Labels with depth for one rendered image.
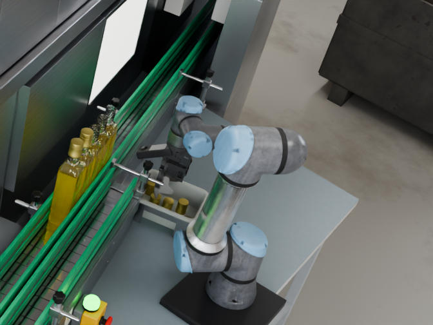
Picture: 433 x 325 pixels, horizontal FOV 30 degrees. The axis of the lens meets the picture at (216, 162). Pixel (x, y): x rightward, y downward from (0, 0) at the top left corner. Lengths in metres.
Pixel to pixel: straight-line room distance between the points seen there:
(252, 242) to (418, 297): 1.83
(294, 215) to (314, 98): 2.32
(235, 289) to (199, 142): 0.43
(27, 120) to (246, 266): 0.72
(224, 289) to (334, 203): 0.76
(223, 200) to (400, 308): 1.96
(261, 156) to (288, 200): 0.97
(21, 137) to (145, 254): 0.59
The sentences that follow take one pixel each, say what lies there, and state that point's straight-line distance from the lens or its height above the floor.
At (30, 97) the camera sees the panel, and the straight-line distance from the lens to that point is 2.05.
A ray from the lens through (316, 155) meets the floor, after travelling 4.56.
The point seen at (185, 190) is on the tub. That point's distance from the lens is 2.64.
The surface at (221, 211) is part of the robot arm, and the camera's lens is 2.07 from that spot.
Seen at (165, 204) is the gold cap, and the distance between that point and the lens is 2.57.
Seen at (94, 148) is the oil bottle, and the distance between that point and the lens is 2.26.
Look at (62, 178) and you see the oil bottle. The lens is 2.20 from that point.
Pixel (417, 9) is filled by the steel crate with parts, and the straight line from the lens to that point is 4.73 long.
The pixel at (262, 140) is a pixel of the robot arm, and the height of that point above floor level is 1.40.
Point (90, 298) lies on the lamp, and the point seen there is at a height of 0.85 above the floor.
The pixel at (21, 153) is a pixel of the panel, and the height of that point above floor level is 1.11.
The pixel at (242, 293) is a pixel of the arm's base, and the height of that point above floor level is 0.83.
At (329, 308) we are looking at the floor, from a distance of 3.67.
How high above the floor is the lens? 2.44
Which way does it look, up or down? 35 degrees down
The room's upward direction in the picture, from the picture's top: 19 degrees clockwise
